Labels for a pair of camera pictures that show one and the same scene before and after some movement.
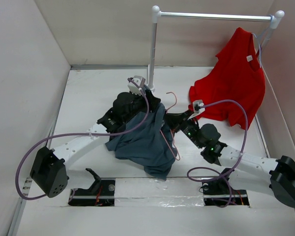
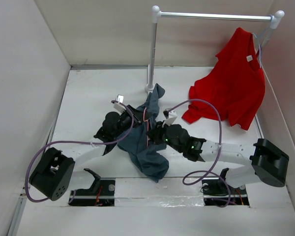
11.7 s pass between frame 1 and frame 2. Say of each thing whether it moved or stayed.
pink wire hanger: moved
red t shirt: stayed
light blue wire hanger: stayed
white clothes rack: stayed
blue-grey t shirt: moved
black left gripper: moved
